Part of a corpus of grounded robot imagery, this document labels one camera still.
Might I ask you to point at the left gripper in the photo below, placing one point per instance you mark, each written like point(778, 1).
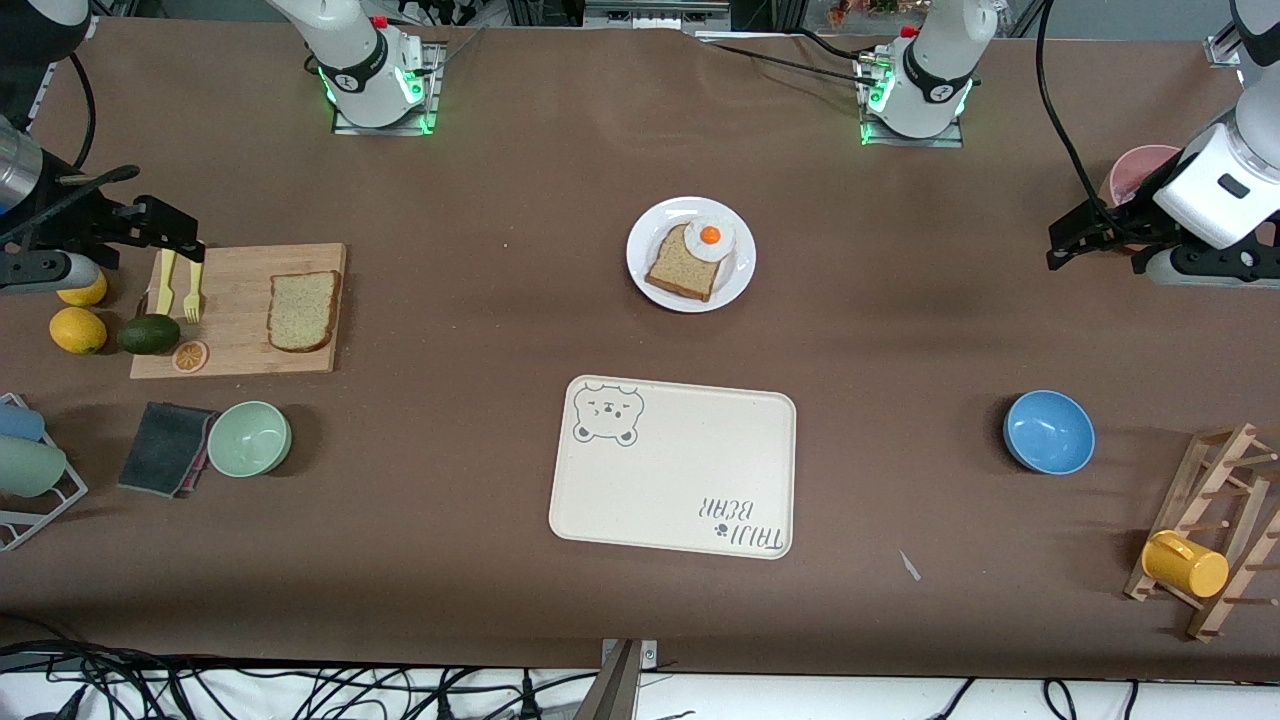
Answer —
point(1137, 214)

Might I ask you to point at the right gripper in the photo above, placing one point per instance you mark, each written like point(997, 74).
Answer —
point(62, 222)

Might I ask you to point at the brown bread slice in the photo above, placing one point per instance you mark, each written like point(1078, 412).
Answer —
point(680, 275)
point(303, 312)

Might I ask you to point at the white round plate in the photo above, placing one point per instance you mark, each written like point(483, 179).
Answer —
point(735, 285)

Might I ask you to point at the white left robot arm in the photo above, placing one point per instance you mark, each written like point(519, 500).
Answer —
point(935, 70)

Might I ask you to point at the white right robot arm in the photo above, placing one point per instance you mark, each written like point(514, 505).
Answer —
point(365, 70)

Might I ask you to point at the yellow plastic knife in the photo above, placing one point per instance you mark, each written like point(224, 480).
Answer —
point(166, 290)

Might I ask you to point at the yellow plastic fork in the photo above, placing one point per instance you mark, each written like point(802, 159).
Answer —
point(193, 300)

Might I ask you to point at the pink bowl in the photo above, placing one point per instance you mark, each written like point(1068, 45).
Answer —
point(1140, 165)

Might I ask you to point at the wooden cutting board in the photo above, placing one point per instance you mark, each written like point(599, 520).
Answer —
point(235, 300)

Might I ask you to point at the yellow lemon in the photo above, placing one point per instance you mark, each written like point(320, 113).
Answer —
point(77, 330)
point(85, 293)

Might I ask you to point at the green avocado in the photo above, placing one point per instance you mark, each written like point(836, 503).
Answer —
point(150, 335)

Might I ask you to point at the orange slice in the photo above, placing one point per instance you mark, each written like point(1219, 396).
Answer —
point(190, 356)

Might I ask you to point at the blue bowl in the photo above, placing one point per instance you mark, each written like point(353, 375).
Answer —
point(1050, 432)

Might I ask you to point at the dark grey folded cloth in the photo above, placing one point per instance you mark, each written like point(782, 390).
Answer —
point(160, 450)

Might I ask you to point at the mint green bowl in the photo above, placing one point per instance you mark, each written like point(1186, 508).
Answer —
point(248, 440)

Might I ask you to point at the blue cup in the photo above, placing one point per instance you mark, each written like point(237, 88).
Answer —
point(20, 422)

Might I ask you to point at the sage green cup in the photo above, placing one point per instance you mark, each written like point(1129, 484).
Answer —
point(28, 468)

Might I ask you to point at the wooden cup rack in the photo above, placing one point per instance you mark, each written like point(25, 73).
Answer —
point(1178, 500)

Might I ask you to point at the yellow cup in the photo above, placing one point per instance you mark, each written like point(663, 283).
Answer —
point(1190, 568)

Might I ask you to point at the small white scrap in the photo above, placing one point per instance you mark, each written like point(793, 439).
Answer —
point(910, 566)

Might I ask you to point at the fried egg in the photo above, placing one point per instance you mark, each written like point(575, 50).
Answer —
point(700, 250)

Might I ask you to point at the brown bread slice under egg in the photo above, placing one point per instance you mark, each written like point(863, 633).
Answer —
point(680, 275)

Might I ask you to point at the cream tray with bear print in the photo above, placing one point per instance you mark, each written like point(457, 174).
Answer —
point(680, 470)

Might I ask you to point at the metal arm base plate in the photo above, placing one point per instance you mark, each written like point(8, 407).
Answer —
point(385, 130)
point(915, 142)

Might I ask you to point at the aluminium frame post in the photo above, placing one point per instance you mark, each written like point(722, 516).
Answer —
point(1225, 45)

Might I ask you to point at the aluminium frame beam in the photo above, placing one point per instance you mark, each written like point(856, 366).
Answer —
point(655, 12)

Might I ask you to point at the metal bracket with post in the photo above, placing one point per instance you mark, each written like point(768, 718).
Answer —
point(615, 690)

